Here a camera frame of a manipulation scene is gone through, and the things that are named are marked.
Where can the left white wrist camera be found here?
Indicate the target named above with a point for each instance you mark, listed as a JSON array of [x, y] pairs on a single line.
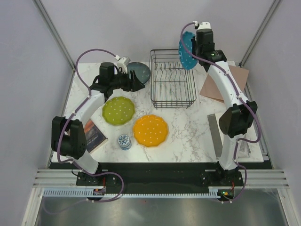
[[122, 61]]

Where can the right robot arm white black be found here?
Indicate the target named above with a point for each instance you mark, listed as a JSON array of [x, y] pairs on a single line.
[[240, 112]]

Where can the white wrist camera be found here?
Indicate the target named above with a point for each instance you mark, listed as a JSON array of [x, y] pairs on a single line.
[[122, 61], [202, 25]]

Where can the dark hardcover book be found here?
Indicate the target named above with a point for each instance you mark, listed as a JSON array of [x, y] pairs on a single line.
[[95, 138]]

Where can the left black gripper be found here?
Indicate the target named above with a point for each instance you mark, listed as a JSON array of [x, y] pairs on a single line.
[[134, 84]]

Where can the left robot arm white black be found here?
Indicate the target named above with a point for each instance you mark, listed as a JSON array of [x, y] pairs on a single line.
[[67, 132]]

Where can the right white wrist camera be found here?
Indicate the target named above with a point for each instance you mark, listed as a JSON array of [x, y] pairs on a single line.
[[202, 25]]

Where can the grey metal bar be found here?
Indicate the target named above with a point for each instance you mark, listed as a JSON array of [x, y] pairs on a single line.
[[215, 134]]

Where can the white slotted cable duct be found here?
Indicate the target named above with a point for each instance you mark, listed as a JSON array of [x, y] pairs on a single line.
[[94, 193]]

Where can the blue white ceramic cup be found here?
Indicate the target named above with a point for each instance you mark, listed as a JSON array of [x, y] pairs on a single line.
[[124, 142]]

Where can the orange polka dot plate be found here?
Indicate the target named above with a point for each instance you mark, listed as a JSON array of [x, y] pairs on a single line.
[[150, 130]]

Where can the black wire dish rack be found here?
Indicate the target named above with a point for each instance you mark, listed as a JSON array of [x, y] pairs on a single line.
[[171, 85]]

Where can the dark grey round plate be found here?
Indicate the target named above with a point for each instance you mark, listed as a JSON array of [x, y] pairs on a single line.
[[141, 70]]

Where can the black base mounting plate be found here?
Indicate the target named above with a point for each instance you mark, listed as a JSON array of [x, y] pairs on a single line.
[[162, 177]]

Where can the green polka dot plate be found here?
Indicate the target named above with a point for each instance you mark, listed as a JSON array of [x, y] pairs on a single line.
[[118, 111]]

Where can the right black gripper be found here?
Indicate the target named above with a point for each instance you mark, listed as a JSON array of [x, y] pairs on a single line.
[[195, 41]]

